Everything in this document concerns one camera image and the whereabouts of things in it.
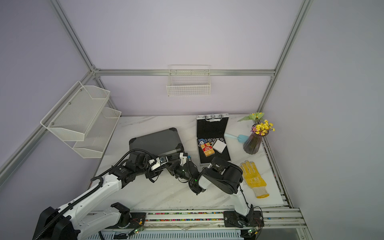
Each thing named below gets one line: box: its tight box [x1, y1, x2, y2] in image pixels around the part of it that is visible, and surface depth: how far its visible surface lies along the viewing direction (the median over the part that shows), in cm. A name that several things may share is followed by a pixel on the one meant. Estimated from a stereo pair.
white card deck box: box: [212, 139, 227, 154], surface depth 100 cm
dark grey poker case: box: [128, 127, 185, 158], surface depth 95 cm
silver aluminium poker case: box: [196, 113, 232, 166], surface depth 98 cm
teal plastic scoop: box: [224, 132, 249, 143], surface depth 110 cm
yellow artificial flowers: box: [237, 112, 276, 136], surface depth 85 cm
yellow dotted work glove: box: [240, 160, 270, 199], surface depth 85 cm
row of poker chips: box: [198, 137, 225, 146], surface depth 103 cm
